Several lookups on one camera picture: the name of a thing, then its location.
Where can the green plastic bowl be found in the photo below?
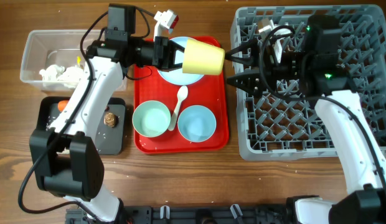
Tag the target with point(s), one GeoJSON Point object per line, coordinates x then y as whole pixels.
{"type": "Point", "coordinates": [151, 119]}

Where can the white plastic spoon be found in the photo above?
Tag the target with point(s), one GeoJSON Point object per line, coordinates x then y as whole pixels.
{"type": "Point", "coordinates": [181, 96]}

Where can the blue plastic bowl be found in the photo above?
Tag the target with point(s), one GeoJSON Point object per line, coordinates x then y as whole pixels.
{"type": "Point", "coordinates": [197, 123]}

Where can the light blue plate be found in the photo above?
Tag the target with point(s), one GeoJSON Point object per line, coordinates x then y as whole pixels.
{"type": "Point", "coordinates": [177, 77]}

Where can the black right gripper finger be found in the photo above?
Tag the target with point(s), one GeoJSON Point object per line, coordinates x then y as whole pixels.
{"type": "Point", "coordinates": [246, 54]}
{"type": "Point", "coordinates": [248, 81]}

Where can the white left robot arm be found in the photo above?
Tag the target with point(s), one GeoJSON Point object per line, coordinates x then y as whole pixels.
{"type": "Point", "coordinates": [65, 161]}

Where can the red plastic tray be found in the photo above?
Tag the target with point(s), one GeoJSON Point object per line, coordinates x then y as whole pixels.
{"type": "Point", "coordinates": [209, 92]}

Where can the orange carrot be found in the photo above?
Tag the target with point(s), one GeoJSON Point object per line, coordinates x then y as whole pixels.
{"type": "Point", "coordinates": [62, 105]}

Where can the yellow plastic cup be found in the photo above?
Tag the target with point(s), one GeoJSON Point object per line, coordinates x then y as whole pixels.
{"type": "Point", "coordinates": [202, 59]}

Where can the clear plastic waste bin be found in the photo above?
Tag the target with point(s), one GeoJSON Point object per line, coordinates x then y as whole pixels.
{"type": "Point", "coordinates": [47, 47]}

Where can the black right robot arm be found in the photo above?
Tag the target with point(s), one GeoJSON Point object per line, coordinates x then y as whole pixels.
{"type": "Point", "coordinates": [313, 75]}

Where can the grey dishwasher rack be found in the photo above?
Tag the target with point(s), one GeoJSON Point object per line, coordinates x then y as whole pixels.
{"type": "Point", "coordinates": [270, 129]}

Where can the white napkin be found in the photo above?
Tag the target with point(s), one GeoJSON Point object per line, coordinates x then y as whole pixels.
{"type": "Point", "coordinates": [51, 74]}
{"type": "Point", "coordinates": [72, 76]}

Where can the black food waste tray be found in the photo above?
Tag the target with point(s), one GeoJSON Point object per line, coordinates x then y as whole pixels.
{"type": "Point", "coordinates": [108, 141]}

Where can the brown food lump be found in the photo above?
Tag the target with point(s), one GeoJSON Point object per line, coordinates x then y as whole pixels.
{"type": "Point", "coordinates": [110, 119]}

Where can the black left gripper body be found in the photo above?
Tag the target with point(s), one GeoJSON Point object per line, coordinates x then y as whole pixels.
{"type": "Point", "coordinates": [152, 53]}

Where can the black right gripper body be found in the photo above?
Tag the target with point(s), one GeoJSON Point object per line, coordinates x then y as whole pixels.
{"type": "Point", "coordinates": [287, 70]}

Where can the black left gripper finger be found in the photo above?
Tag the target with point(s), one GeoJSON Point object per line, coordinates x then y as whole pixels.
{"type": "Point", "coordinates": [174, 47]}
{"type": "Point", "coordinates": [172, 65]}

